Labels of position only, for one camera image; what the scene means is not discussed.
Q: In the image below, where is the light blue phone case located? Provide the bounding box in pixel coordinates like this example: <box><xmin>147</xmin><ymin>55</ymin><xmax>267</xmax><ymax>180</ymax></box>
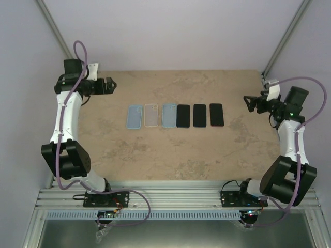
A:
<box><xmin>162</xmin><ymin>103</ymin><xmax>177</xmax><ymax>128</ymax></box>

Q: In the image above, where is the beige phone case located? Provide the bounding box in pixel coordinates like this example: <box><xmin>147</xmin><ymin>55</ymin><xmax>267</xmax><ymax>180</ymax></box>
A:
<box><xmin>144</xmin><ymin>103</ymin><xmax>159</xmax><ymax>128</ymax></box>

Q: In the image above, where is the blue slotted cable duct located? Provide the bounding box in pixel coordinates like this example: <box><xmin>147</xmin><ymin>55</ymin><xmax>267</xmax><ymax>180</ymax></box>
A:
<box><xmin>46</xmin><ymin>210</ymin><xmax>242</xmax><ymax>221</ymax></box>

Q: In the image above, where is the black smartphone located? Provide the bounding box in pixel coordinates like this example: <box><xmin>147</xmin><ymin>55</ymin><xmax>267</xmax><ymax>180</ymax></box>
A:
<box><xmin>193</xmin><ymin>104</ymin><xmax>206</xmax><ymax>128</ymax></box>
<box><xmin>176</xmin><ymin>104</ymin><xmax>190</xmax><ymax>128</ymax></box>
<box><xmin>209</xmin><ymin>103</ymin><xmax>224</xmax><ymax>127</ymax></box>

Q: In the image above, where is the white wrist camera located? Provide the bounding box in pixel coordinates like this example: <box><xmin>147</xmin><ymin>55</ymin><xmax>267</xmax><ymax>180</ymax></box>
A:
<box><xmin>265</xmin><ymin>79</ymin><xmax>280</xmax><ymax>102</ymax></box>
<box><xmin>86</xmin><ymin>63</ymin><xmax>99</xmax><ymax>81</ymax></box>

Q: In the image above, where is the left circuit board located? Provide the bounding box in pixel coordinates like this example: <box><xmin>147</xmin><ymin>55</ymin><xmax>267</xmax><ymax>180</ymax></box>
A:
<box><xmin>97</xmin><ymin>209</ymin><xmax>121</xmax><ymax>219</ymax></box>

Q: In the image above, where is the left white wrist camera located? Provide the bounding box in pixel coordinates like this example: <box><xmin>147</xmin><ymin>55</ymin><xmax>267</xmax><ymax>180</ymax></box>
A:
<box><xmin>86</xmin><ymin>63</ymin><xmax>99</xmax><ymax>81</ymax></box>

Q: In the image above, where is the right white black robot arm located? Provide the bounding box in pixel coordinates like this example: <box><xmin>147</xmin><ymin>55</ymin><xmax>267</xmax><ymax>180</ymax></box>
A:
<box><xmin>237</xmin><ymin>86</ymin><xmax>317</xmax><ymax>206</ymax></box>

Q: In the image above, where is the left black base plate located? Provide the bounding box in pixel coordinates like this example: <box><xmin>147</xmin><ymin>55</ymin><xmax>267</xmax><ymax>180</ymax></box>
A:
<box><xmin>83</xmin><ymin>192</ymin><xmax>129</xmax><ymax>208</ymax></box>

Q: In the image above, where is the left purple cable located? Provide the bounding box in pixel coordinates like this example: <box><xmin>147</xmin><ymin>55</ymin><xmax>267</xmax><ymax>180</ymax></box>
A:
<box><xmin>55</xmin><ymin>40</ymin><xmax>152</xmax><ymax>229</ymax></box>

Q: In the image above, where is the left aluminium corner post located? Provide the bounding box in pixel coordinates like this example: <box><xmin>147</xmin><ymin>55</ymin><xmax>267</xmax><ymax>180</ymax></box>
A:
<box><xmin>35</xmin><ymin>0</ymin><xmax>73</xmax><ymax>59</ymax></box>

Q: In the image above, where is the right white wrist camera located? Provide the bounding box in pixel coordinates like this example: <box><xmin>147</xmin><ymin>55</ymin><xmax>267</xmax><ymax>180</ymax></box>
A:
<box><xmin>265</xmin><ymin>79</ymin><xmax>280</xmax><ymax>102</ymax></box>

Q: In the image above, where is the purple cable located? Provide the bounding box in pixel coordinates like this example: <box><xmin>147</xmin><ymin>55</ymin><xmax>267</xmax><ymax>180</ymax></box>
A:
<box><xmin>239</xmin><ymin>76</ymin><xmax>328</xmax><ymax>228</ymax></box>
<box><xmin>55</xmin><ymin>40</ymin><xmax>152</xmax><ymax>229</ymax></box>

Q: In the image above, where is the clear plastic bag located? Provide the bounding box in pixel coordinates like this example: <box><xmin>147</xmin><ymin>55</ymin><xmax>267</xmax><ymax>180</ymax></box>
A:
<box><xmin>95</xmin><ymin>227</ymin><xmax>111</xmax><ymax>244</ymax></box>

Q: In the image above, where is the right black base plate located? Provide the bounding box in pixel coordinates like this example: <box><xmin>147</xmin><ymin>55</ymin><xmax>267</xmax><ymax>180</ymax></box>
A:
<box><xmin>220</xmin><ymin>185</ymin><xmax>268</xmax><ymax>208</ymax></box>

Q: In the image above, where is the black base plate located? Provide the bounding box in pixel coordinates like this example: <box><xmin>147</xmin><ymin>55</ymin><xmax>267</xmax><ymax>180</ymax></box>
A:
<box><xmin>220</xmin><ymin>185</ymin><xmax>268</xmax><ymax>208</ymax></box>
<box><xmin>83</xmin><ymin>192</ymin><xmax>129</xmax><ymax>208</ymax></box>

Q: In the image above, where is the right aluminium corner post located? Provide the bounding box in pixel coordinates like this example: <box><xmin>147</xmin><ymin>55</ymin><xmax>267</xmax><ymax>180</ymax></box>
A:
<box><xmin>261</xmin><ymin>0</ymin><xmax>312</xmax><ymax>79</ymax></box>

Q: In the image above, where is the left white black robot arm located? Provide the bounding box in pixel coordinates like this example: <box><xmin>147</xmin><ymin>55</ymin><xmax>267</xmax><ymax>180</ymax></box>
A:
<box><xmin>41</xmin><ymin>59</ymin><xmax>117</xmax><ymax>206</ymax></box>

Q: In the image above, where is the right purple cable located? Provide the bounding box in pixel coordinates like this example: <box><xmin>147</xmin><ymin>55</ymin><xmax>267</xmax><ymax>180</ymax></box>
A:
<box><xmin>239</xmin><ymin>76</ymin><xmax>328</xmax><ymax>228</ymax></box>

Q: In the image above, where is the aluminium corner post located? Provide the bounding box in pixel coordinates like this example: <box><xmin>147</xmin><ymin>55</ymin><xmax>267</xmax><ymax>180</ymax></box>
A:
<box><xmin>261</xmin><ymin>0</ymin><xmax>312</xmax><ymax>79</ymax></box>
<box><xmin>35</xmin><ymin>0</ymin><xmax>73</xmax><ymax>59</ymax></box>

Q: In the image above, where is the right circuit board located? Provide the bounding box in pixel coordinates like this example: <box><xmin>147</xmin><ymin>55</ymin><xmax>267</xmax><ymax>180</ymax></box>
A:
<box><xmin>243</xmin><ymin>209</ymin><xmax>261</xmax><ymax>218</ymax></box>

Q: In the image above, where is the circuit board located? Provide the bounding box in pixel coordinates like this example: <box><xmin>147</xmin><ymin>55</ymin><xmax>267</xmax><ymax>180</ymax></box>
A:
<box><xmin>97</xmin><ymin>209</ymin><xmax>121</xmax><ymax>219</ymax></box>
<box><xmin>243</xmin><ymin>209</ymin><xmax>261</xmax><ymax>218</ymax></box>

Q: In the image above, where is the aluminium rail frame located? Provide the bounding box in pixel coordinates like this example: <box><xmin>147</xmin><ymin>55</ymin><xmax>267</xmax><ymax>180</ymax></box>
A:
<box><xmin>22</xmin><ymin>69</ymin><xmax>331</xmax><ymax>248</ymax></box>

